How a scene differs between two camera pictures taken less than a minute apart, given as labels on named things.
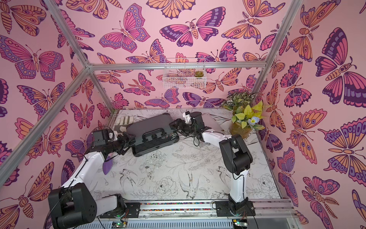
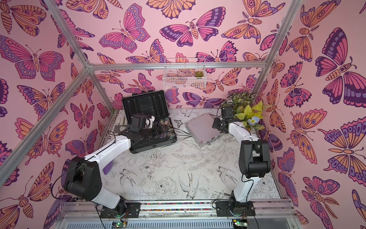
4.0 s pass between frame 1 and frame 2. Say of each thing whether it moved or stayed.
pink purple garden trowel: stayed
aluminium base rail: stayed
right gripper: moved
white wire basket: stayed
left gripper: moved
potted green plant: stayed
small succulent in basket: stayed
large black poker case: moved
